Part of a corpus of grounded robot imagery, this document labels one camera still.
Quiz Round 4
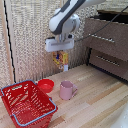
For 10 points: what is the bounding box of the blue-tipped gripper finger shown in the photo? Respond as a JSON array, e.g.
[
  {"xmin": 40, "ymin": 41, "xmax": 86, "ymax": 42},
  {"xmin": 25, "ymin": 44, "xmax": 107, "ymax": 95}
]
[{"xmin": 54, "ymin": 51, "xmax": 60, "ymax": 63}]

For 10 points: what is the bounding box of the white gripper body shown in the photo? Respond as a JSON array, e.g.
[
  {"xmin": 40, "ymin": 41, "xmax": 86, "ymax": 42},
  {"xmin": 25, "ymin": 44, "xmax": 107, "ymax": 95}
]
[{"xmin": 44, "ymin": 32, "xmax": 75, "ymax": 54}]

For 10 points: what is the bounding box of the yellow red snack bar package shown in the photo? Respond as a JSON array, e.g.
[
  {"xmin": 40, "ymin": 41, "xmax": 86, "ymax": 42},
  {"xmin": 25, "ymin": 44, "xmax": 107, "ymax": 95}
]
[{"xmin": 52, "ymin": 50, "xmax": 70, "ymax": 72}]

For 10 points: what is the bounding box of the red plastic bowl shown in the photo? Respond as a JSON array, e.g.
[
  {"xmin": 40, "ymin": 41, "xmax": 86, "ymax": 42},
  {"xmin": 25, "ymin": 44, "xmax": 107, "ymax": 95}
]
[{"xmin": 36, "ymin": 78, "xmax": 55, "ymax": 94}]

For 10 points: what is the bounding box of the pink mug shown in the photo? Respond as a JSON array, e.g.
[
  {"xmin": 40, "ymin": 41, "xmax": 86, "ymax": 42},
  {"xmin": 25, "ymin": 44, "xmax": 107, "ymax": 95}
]
[{"xmin": 59, "ymin": 80, "xmax": 79, "ymax": 101}]

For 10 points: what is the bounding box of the brown drawer cabinet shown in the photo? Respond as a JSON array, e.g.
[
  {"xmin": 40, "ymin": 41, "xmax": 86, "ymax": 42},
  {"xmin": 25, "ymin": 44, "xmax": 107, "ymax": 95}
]
[{"xmin": 81, "ymin": 9, "xmax": 128, "ymax": 83}]

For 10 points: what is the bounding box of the red basket with blue rim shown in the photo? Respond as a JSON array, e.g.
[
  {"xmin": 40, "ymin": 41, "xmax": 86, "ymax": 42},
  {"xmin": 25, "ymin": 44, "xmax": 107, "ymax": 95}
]
[{"xmin": 0, "ymin": 79, "xmax": 59, "ymax": 128}]

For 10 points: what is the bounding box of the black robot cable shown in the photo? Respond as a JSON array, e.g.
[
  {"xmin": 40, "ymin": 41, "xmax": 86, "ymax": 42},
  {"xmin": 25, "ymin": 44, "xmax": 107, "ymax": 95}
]
[{"xmin": 73, "ymin": 5, "xmax": 128, "ymax": 43}]

